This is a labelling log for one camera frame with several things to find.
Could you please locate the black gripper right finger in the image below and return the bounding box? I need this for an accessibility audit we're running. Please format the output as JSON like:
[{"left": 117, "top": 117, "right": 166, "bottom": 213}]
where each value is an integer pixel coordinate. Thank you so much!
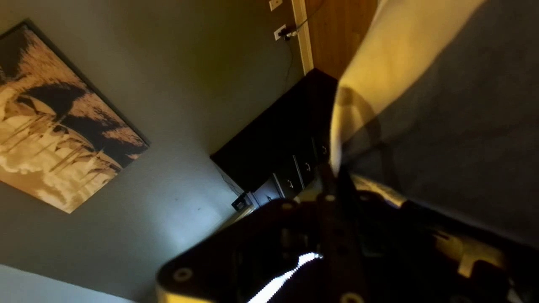
[{"left": 340, "top": 173, "right": 539, "bottom": 303}]

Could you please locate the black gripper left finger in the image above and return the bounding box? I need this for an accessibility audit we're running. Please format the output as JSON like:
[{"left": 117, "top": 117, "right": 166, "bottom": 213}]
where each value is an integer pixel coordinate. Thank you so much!
[{"left": 154, "top": 161, "right": 343, "bottom": 303}]

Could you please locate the checked plaid pillow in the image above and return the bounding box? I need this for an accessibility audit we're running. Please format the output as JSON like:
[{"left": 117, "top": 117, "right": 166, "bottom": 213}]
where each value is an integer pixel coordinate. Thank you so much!
[{"left": 326, "top": 0, "right": 539, "bottom": 249}]

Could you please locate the small black box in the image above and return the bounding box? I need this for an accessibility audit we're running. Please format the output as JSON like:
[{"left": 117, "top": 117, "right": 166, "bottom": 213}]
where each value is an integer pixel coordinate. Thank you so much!
[{"left": 229, "top": 190, "right": 254, "bottom": 213}]

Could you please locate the black tall dresser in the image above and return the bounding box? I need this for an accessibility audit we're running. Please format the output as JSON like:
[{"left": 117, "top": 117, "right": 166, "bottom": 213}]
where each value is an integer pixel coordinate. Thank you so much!
[{"left": 208, "top": 67, "right": 340, "bottom": 207}]

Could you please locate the white baseboard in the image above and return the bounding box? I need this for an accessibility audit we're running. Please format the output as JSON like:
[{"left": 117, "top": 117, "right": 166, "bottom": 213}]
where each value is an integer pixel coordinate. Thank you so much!
[{"left": 289, "top": 0, "right": 316, "bottom": 75}]

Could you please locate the white wall outlet with plug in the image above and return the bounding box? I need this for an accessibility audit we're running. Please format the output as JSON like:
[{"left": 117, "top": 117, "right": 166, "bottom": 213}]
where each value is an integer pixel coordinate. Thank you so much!
[{"left": 271, "top": 20, "right": 299, "bottom": 42}]

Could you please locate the framed wall picture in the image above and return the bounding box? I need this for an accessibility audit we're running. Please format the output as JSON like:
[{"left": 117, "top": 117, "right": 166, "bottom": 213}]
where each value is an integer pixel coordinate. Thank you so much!
[{"left": 0, "top": 18, "right": 151, "bottom": 215}]

